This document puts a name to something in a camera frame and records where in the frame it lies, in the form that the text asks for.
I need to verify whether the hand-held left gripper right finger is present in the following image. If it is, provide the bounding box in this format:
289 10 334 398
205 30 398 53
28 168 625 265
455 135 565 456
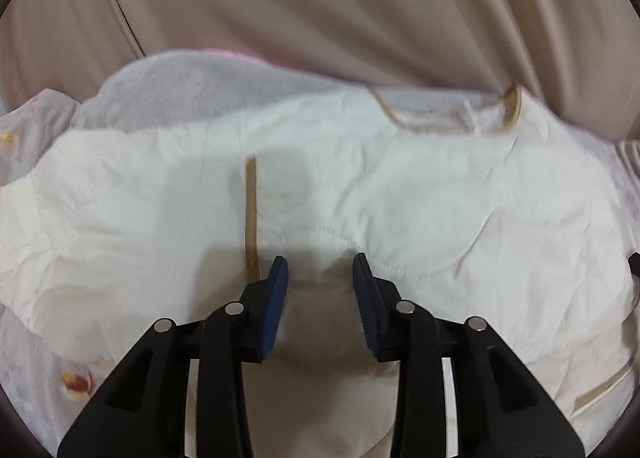
352 253 586 458

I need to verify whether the grey floral blanket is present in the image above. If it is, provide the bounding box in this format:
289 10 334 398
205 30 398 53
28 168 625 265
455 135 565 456
0 49 640 458

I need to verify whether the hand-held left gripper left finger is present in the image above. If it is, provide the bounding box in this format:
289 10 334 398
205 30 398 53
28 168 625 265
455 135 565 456
57 255 290 458

